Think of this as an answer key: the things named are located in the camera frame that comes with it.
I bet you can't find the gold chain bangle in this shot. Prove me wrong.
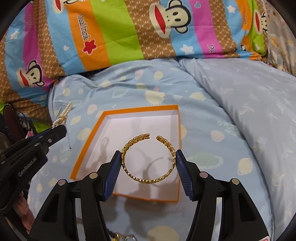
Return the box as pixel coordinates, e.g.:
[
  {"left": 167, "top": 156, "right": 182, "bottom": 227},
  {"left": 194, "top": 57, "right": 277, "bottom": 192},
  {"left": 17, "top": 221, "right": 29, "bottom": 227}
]
[{"left": 120, "top": 133, "right": 177, "bottom": 184}]

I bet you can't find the grey floral bedsheet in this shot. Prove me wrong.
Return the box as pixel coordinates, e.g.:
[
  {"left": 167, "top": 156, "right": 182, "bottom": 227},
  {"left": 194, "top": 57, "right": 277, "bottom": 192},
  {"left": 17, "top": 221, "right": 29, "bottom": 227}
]
[{"left": 264, "top": 1, "right": 296, "bottom": 76}]

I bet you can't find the pearl brooch with chain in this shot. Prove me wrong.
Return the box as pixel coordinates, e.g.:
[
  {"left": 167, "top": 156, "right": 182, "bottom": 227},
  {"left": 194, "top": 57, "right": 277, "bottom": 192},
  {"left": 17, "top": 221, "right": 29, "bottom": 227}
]
[{"left": 52, "top": 102, "right": 72, "bottom": 149}]

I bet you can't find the dark bedside furniture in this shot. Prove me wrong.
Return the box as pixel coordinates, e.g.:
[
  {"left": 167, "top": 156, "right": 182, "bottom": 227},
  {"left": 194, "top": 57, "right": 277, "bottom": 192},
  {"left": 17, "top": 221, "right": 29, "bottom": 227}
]
[{"left": 1, "top": 103, "right": 37, "bottom": 144}]

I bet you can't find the person's hand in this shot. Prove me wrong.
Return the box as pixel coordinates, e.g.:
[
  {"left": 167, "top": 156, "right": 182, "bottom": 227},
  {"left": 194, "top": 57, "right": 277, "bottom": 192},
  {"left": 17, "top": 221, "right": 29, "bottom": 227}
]
[{"left": 14, "top": 192, "right": 35, "bottom": 233}]

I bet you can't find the colourful striped monkey pillow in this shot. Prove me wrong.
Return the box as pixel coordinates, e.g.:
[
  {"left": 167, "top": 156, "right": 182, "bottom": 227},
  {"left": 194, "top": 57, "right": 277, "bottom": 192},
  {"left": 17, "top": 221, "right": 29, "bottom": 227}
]
[{"left": 1, "top": 0, "right": 267, "bottom": 124}]

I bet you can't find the orange shallow cardboard box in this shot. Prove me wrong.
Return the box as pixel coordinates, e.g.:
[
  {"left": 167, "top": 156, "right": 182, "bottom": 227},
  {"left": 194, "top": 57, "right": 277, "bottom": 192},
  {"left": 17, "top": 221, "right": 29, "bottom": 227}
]
[{"left": 70, "top": 105, "right": 181, "bottom": 203}]

